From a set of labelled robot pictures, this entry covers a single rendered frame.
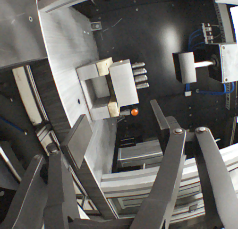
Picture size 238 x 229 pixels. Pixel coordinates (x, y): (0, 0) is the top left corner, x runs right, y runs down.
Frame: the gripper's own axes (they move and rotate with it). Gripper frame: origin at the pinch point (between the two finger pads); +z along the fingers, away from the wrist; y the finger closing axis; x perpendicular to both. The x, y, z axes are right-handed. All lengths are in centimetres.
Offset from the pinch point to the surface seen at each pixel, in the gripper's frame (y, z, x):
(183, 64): 16.9, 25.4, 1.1
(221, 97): 46, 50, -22
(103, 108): -5.4, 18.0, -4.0
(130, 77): 2.0, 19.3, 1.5
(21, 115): -35.8, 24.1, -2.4
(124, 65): 1.5, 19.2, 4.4
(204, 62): 24.9, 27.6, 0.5
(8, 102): -39.5, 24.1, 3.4
